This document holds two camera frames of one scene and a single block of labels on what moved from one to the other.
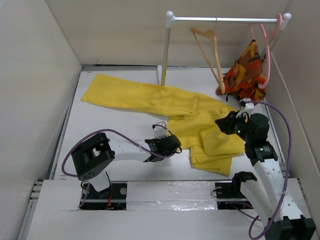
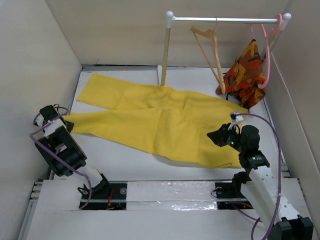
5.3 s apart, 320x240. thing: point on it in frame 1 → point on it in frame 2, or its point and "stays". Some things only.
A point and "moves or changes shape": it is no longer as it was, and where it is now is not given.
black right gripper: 225,124 → 218,136
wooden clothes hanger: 211,32 stays
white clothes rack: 170,19 stays
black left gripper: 155,140 → 69,126
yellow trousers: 192,117 moves or changes shape
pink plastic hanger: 267,34 stays
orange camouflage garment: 245,79 stays
